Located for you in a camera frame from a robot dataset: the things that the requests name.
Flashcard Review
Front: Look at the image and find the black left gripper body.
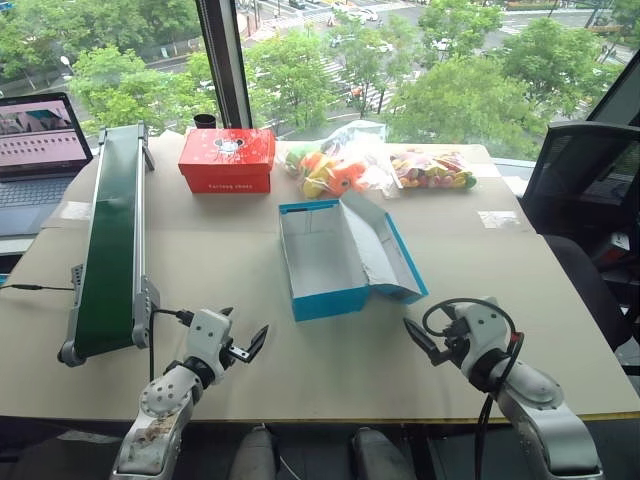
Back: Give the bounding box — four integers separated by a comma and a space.
219, 339, 252, 372

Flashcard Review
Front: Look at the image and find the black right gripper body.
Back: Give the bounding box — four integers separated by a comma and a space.
431, 319, 472, 370

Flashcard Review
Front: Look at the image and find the blue shoe box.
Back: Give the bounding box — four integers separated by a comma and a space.
277, 190, 431, 323

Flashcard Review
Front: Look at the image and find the red shoe box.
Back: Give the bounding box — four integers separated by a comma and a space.
177, 126, 277, 196

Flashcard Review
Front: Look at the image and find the brown cardboard table cover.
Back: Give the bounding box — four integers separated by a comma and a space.
0, 129, 627, 425

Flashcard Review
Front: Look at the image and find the dark grey rounded shape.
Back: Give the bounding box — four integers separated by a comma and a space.
241, 426, 277, 480
351, 426, 417, 480

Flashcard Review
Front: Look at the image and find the clear tape patch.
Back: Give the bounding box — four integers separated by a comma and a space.
476, 209, 524, 231
58, 199, 94, 222

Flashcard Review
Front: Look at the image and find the clear bag of colourful toys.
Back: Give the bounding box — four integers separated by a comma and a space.
389, 146, 478, 192

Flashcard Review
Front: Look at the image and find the clear bag of plush toys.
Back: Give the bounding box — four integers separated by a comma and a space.
275, 119, 397, 200

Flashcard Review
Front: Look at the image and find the black mesh office chair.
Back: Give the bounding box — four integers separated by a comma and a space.
518, 119, 640, 377

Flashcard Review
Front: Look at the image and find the open grey laptop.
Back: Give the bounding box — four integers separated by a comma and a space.
0, 91, 95, 237

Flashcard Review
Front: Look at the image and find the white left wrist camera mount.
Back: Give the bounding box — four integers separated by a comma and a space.
185, 307, 235, 387

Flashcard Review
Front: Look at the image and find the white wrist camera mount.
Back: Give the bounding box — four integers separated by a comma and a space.
185, 307, 235, 387
451, 295, 517, 379

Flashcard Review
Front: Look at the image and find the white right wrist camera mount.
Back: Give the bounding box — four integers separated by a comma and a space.
451, 295, 517, 379

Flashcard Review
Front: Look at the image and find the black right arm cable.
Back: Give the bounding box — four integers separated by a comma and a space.
421, 297, 527, 454

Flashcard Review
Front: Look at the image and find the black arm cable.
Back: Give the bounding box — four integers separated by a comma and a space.
147, 308, 195, 382
421, 297, 527, 454

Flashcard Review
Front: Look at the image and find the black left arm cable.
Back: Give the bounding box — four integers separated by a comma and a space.
147, 308, 195, 382

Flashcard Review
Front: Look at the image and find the green conveyor belt silver frame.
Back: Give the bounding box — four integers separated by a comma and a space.
56, 121, 162, 369

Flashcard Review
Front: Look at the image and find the black window frame post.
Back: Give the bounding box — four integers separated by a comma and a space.
194, 0, 254, 132

